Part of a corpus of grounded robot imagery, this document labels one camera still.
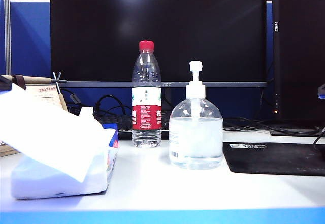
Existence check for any large black AOC monitor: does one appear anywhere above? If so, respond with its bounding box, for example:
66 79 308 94
49 0 268 113

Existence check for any black cable with ferrite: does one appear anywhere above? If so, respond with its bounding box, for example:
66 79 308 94
62 88 86 115

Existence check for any long black desk cable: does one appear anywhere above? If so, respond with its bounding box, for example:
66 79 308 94
223 116 321 136

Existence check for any blue white soft tissue pack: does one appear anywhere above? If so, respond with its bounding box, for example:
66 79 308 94
10 106 119 200

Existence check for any white tissue sheet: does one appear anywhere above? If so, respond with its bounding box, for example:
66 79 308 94
0 83 116 183

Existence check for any thin black monitor cable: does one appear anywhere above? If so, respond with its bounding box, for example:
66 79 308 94
258 89 266 121

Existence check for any paper desk calendar wooden roll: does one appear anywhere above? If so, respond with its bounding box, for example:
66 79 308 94
0 72 68 157

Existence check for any black keyboard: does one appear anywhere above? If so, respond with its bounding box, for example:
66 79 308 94
92 112 170 141

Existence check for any black HSD monitor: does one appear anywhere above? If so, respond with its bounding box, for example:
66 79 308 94
269 0 325 136

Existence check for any black looped cable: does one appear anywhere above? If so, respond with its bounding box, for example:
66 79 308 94
93 94 133 116

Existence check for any red-capped plastic water bottle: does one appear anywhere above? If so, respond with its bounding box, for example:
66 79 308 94
131 40 163 148

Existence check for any black mouse pad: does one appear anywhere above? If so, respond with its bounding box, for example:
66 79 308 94
222 142 325 176

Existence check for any clear alcohol pump bottle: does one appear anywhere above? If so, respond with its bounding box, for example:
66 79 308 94
169 60 224 171

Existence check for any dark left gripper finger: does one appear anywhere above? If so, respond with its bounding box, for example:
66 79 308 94
0 75 13 93

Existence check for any thick black curved cable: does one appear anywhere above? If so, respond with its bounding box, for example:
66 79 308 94
312 126 325 156

